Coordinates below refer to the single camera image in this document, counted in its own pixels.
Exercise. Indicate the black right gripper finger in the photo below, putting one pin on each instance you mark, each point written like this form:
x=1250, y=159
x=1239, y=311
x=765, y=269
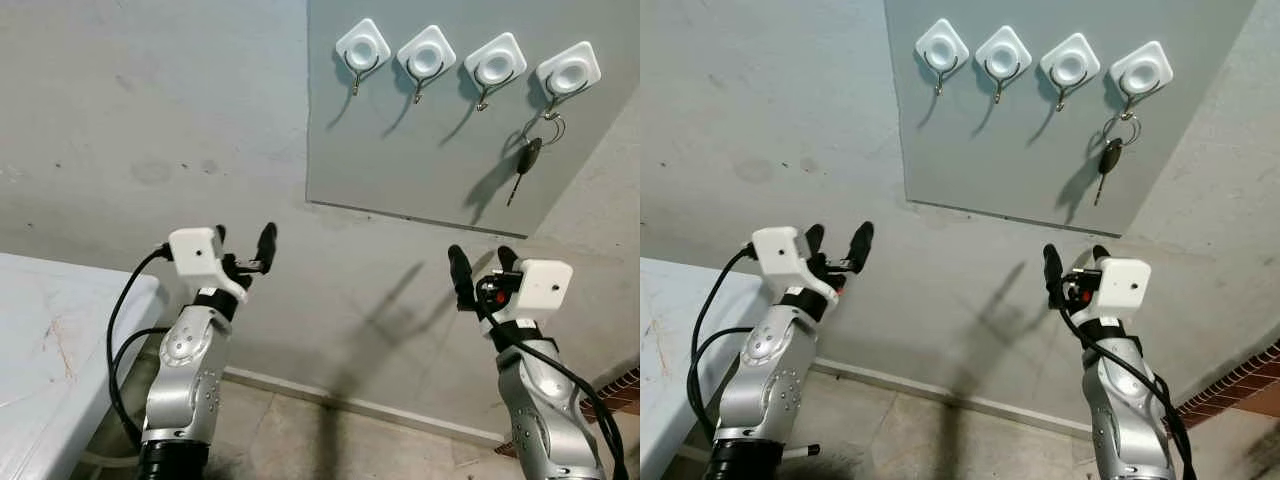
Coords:
x=1056, y=275
x=508, y=258
x=463, y=275
x=1100, y=254

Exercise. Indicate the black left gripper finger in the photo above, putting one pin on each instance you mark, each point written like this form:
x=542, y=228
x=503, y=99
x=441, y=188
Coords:
x=861, y=244
x=815, y=240
x=220, y=235
x=266, y=244

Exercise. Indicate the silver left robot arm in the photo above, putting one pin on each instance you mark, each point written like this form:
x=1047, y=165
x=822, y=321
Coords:
x=765, y=375
x=190, y=370

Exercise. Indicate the red brick ledge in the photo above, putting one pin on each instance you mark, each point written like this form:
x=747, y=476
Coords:
x=618, y=390
x=1240, y=385

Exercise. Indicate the white plastic table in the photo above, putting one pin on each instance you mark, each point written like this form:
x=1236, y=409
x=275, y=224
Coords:
x=680, y=360
x=50, y=350

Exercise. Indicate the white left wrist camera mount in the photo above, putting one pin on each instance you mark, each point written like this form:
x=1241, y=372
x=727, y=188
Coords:
x=780, y=250
x=195, y=250

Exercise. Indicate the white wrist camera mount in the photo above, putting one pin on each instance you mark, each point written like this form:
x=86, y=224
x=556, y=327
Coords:
x=195, y=250
x=780, y=250
x=1125, y=288
x=545, y=285

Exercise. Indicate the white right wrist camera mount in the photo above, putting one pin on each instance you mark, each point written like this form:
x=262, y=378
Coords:
x=545, y=285
x=1125, y=288

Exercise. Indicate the grey wall board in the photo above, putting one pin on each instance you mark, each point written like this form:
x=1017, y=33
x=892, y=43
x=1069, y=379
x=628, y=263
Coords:
x=1020, y=150
x=420, y=150

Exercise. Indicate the white adhesive wall hook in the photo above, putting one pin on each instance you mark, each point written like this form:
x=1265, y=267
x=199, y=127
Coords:
x=495, y=62
x=425, y=55
x=568, y=72
x=1003, y=53
x=362, y=47
x=1069, y=61
x=1140, y=70
x=941, y=46

